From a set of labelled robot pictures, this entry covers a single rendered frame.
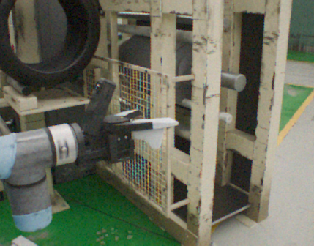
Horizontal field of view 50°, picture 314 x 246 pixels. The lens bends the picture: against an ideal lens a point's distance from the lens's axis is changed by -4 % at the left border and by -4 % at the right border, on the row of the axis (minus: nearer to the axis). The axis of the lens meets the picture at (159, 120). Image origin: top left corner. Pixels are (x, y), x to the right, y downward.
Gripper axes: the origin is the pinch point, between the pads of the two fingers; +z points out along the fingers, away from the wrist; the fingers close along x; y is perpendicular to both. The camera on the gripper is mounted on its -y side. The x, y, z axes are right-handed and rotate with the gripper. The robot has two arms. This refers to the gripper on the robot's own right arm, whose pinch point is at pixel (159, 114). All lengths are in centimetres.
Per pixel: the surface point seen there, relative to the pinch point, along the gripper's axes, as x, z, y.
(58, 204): -156, 9, 85
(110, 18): -137, 53, -32
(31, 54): -142, 3, -15
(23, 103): -107, -11, 7
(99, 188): -164, 43, 85
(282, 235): -55, 112, 100
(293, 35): -568, 795, -13
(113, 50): -140, 54, -13
